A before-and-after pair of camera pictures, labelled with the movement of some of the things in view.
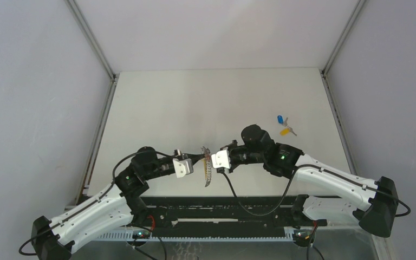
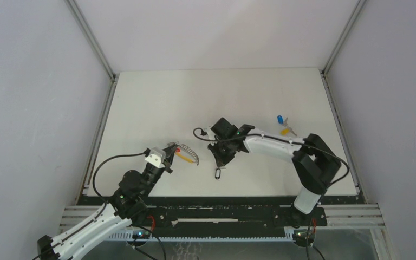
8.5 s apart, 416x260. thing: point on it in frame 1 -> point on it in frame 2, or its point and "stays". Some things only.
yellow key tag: x=284 y=131 stays
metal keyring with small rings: x=207 y=152 -> x=179 y=154
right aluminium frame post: x=335 y=49 stays
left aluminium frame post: x=88 y=174 stays
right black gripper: x=234 y=144 -> x=221 y=160
